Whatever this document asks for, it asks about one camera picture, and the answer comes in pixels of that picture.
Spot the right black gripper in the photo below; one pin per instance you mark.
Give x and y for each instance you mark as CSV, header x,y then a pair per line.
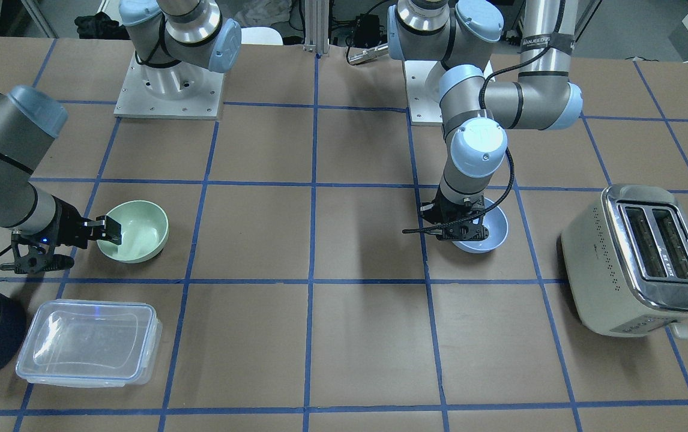
x,y
66,226

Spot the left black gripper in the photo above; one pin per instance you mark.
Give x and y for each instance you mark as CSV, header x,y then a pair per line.
x,y
447,210

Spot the green bowl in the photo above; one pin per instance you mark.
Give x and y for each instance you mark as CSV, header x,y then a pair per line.
x,y
144,232

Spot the blue bowl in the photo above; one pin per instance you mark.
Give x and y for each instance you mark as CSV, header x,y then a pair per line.
x,y
497,227

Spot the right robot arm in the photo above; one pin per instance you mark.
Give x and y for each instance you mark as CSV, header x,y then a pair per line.
x,y
165,34

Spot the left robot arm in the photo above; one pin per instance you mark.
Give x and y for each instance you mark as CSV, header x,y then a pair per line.
x,y
477,110

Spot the clear plastic container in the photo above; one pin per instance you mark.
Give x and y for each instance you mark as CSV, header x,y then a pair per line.
x,y
90,344

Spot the cream silver toaster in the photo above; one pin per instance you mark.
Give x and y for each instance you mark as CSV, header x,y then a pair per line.
x,y
626,260

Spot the white chair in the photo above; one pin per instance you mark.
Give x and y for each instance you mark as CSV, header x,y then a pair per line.
x,y
261,36

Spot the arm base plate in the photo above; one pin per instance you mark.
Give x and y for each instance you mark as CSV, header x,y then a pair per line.
x,y
182,91
421,85

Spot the aluminium frame post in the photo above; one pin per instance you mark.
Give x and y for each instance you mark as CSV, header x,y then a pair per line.
x,y
317,27

